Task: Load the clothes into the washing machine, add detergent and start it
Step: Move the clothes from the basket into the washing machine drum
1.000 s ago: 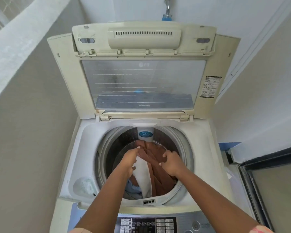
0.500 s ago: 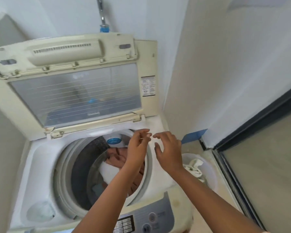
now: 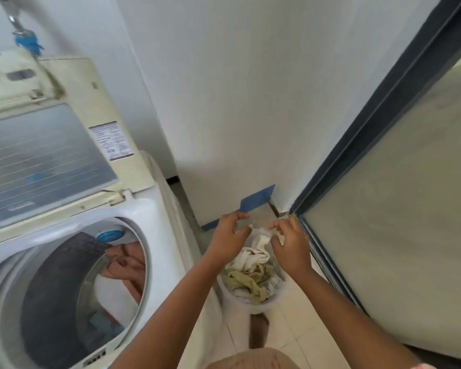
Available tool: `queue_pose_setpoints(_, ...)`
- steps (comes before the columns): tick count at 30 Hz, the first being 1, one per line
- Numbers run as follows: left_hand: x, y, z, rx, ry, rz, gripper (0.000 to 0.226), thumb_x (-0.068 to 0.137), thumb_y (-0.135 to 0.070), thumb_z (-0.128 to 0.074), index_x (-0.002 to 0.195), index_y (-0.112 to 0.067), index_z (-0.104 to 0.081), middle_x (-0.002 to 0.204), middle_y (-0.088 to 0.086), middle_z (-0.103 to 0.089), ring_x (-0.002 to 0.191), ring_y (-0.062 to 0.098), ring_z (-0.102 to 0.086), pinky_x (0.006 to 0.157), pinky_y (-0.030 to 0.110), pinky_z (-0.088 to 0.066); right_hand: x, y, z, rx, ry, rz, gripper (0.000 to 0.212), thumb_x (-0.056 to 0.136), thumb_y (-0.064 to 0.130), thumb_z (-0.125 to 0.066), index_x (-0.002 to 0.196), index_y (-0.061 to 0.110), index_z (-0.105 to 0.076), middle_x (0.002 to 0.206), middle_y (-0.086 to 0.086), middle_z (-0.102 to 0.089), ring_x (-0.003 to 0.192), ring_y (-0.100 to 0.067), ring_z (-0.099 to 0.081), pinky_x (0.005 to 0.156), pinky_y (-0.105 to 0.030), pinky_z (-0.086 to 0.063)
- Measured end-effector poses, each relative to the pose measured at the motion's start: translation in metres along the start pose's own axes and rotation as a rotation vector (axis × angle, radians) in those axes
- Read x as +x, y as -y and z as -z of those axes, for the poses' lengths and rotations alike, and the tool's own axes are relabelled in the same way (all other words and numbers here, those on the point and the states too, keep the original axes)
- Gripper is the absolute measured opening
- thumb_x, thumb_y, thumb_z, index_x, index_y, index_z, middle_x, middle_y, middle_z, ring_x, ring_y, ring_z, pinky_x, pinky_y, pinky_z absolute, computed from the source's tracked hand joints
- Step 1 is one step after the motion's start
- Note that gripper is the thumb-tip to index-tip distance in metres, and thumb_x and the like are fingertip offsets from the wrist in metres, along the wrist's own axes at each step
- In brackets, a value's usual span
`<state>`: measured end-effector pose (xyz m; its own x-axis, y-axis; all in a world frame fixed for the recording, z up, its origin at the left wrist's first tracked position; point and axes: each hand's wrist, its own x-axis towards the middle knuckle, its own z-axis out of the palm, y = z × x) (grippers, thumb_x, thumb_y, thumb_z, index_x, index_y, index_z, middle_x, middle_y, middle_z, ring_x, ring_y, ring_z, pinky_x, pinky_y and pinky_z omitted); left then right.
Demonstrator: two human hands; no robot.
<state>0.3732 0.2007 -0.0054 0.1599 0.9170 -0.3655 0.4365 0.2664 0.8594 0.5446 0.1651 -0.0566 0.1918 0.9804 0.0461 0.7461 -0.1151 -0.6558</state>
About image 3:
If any translucent plastic laundry basket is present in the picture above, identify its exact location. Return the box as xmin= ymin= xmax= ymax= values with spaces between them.
xmin=216 ymin=225 xmax=292 ymax=316

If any cream washing machine lid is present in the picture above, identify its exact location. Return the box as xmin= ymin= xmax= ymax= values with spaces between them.
xmin=0 ymin=48 xmax=156 ymax=250

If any yellow clothes item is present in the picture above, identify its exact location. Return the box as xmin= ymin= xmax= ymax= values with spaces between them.
xmin=221 ymin=263 xmax=276 ymax=304

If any metal water tap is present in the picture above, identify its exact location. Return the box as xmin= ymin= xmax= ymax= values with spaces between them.
xmin=0 ymin=0 xmax=28 ymax=35

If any blue tape strip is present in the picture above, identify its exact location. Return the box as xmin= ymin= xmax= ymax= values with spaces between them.
xmin=201 ymin=184 xmax=277 ymax=231

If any person's right hand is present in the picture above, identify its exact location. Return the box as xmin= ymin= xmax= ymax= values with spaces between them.
xmin=268 ymin=217 xmax=314 ymax=277

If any person's right foot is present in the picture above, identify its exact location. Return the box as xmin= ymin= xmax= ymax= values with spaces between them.
xmin=248 ymin=314 xmax=270 ymax=350

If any person's left forearm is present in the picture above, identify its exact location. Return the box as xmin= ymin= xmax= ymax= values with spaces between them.
xmin=109 ymin=251 xmax=235 ymax=369

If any person's left hand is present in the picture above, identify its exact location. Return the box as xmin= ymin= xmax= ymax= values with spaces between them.
xmin=207 ymin=211 xmax=254 ymax=264

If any light blue clothes item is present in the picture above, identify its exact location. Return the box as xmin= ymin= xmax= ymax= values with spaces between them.
xmin=86 ymin=311 xmax=125 ymax=342

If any person's right forearm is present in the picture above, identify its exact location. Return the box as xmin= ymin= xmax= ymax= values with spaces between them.
xmin=290 ymin=264 xmax=422 ymax=369

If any orange white clothes item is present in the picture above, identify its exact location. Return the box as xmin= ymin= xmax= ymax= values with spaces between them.
xmin=94 ymin=241 xmax=146 ymax=329

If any cream blue washing machine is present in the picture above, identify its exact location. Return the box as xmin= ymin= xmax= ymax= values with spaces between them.
xmin=0 ymin=48 xmax=200 ymax=369

